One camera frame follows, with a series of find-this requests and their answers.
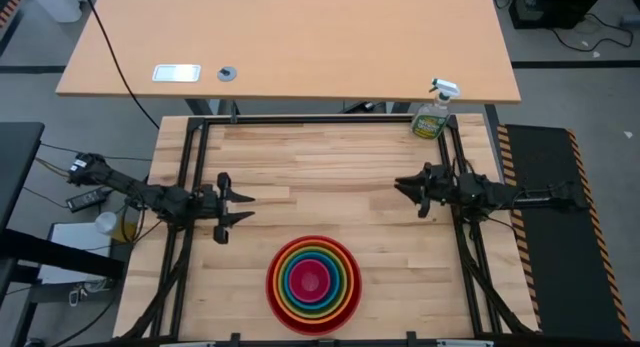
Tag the clear spray bottle green label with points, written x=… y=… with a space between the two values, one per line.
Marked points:
x=430 y=122

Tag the nested rainbow bowls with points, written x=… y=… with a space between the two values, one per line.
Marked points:
x=313 y=330

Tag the white plastic cup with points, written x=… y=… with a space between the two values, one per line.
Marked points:
x=106 y=222

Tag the black metal table frame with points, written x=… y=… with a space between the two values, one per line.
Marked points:
x=300 y=120

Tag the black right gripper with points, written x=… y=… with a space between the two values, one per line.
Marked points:
x=445 y=187

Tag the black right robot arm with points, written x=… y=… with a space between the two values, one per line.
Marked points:
x=520 y=197

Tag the yellow plastic bowl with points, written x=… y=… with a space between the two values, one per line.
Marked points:
x=313 y=316

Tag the black hazard-striped floor mat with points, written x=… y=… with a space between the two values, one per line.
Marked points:
x=550 y=267

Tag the black equipment box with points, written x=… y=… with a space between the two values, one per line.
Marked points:
x=555 y=7

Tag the large beige wooden desk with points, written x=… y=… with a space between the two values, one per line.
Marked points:
x=300 y=37

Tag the white flat box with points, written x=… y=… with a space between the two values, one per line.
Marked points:
x=75 y=242

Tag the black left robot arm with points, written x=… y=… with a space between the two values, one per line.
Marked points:
x=150 y=194

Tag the green plastic bowl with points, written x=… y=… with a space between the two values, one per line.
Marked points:
x=313 y=312

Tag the blue plastic bowl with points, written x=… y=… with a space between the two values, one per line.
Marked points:
x=311 y=306

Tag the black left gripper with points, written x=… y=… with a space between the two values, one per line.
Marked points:
x=207 y=202

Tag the silver rectangular desk plate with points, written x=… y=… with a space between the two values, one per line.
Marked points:
x=176 y=73

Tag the black power adapter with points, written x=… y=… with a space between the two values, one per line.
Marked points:
x=89 y=199

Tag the pink plastic bowl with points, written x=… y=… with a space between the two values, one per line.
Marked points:
x=309 y=281

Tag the white bin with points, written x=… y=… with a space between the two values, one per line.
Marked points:
x=57 y=2

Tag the orange plastic bowl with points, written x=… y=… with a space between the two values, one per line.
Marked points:
x=313 y=320

